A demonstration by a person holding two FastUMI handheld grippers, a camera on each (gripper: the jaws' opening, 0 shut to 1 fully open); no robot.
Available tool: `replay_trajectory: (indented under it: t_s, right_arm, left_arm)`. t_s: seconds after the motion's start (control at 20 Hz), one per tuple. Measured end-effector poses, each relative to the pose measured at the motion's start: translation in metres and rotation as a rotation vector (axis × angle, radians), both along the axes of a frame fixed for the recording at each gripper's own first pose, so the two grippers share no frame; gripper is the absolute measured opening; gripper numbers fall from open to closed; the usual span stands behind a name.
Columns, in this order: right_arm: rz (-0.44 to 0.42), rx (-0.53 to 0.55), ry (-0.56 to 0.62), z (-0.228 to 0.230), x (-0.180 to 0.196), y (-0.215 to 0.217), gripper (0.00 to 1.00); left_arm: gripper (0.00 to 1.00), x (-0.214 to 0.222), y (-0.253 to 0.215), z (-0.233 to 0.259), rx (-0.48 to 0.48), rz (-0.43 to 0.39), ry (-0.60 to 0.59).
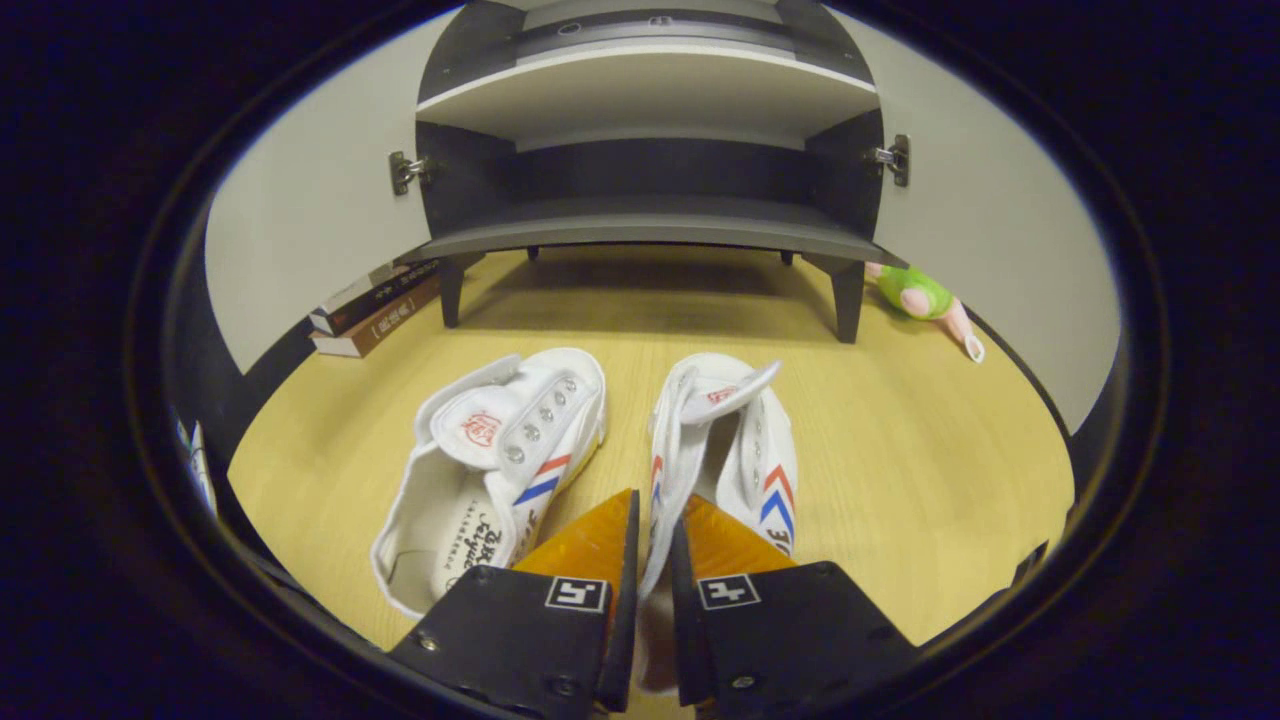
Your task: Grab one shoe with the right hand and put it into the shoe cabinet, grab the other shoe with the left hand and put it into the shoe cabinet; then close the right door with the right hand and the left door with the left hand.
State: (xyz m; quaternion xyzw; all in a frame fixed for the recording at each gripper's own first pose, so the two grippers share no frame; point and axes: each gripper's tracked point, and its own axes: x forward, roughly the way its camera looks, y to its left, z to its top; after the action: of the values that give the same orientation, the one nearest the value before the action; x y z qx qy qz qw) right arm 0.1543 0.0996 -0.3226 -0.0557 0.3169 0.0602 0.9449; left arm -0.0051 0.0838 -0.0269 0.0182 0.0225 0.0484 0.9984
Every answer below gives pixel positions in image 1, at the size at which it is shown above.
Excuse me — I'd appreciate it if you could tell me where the brown book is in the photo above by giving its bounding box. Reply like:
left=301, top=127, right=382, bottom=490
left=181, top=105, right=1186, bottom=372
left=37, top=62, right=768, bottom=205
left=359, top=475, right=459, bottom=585
left=310, top=278, right=443, bottom=359

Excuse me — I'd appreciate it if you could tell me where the white cabinet door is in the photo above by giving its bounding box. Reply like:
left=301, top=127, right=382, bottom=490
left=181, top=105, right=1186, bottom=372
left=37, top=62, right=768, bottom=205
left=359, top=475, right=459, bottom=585
left=825, top=10, right=1123, bottom=436
left=203, top=10, right=466, bottom=376

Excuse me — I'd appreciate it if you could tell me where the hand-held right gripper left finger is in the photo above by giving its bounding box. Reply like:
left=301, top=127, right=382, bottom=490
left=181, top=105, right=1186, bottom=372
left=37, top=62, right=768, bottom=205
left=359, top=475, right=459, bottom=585
left=385, top=488, right=641, bottom=720

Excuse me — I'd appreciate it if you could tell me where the white striped canvas shoe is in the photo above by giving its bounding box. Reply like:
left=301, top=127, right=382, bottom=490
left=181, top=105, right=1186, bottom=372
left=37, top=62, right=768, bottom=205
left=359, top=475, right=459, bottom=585
left=635, top=351, right=801, bottom=696
left=370, top=347, right=609, bottom=621

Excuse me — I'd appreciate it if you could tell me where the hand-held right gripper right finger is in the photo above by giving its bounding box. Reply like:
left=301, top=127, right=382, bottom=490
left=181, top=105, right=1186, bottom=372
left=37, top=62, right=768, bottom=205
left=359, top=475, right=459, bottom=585
left=668, top=493, right=921, bottom=720

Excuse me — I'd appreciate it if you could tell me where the dark book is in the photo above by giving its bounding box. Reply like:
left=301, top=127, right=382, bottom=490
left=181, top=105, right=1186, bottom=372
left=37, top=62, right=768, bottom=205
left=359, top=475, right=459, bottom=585
left=312, top=260, right=441, bottom=337

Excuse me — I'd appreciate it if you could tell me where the green pink plush toy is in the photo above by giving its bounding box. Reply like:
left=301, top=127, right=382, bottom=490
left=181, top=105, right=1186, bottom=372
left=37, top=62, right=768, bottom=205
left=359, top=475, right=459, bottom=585
left=865, top=262, right=986, bottom=363

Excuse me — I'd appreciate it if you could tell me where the white grey shoe cabinet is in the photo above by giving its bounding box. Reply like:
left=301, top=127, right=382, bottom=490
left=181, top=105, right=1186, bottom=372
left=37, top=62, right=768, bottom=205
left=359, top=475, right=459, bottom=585
left=413, top=0, right=906, bottom=346

